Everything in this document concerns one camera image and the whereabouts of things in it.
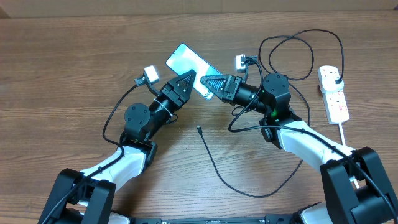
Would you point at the Samsung Galaxy smartphone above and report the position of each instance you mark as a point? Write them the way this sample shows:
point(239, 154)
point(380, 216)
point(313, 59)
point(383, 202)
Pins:
point(184, 59)

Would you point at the white charger plug adapter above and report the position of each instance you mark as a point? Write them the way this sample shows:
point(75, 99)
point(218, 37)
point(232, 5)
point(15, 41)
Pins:
point(330, 85)

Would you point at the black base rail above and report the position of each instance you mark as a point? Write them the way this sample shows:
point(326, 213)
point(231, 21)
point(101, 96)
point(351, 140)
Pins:
point(268, 219)

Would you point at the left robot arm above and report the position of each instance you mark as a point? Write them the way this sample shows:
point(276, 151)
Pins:
point(87, 196)

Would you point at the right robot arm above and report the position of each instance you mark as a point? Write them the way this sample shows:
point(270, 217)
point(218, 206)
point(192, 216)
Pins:
point(356, 186)

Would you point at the white power strip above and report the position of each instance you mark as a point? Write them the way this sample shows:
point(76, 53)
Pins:
point(335, 103)

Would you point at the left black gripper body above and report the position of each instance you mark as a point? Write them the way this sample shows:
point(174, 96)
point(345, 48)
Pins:
point(168, 104)

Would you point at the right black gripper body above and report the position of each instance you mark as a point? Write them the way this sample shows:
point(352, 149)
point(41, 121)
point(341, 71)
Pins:
point(240, 94)

